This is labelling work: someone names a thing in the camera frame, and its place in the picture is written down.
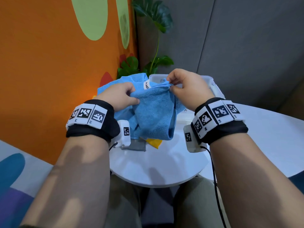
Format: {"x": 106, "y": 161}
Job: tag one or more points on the person's left forearm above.
{"x": 71, "y": 182}

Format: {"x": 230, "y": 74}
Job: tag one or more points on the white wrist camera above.
{"x": 193, "y": 146}
{"x": 120, "y": 140}

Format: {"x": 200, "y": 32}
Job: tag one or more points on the person's left hand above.
{"x": 118, "y": 96}

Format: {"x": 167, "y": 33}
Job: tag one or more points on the black right wristband with markers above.
{"x": 225, "y": 132}

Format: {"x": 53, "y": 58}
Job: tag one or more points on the grey towel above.
{"x": 137, "y": 146}

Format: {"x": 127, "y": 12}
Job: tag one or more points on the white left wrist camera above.
{"x": 120, "y": 140}

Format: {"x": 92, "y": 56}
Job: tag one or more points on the person's right forearm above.
{"x": 254, "y": 182}

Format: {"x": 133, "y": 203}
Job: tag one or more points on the person's left leg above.
{"x": 123, "y": 206}

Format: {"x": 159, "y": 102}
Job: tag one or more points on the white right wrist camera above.
{"x": 193, "y": 146}

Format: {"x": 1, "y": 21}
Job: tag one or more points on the black wristband with markers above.
{"x": 225, "y": 132}
{"x": 95, "y": 132}

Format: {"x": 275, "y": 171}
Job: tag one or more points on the clear plastic storage box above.
{"x": 158, "y": 77}

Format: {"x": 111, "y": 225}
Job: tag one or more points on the person's right leg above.
{"x": 194, "y": 206}

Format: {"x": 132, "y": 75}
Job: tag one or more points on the yellow towel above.
{"x": 154, "y": 142}

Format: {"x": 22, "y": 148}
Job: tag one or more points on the person's right hand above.
{"x": 193, "y": 90}

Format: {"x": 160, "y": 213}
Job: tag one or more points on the blue towel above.
{"x": 156, "y": 111}
{"x": 133, "y": 78}

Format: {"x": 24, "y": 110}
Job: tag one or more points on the person's leg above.
{"x": 123, "y": 206}
{"x": 194, "y": 206}

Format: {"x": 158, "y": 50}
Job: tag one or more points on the green leafy plant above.
{"x": 156, "y": 14}

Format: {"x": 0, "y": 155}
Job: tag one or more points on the black left wristband with markers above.
{"x": 95, "y": 132}

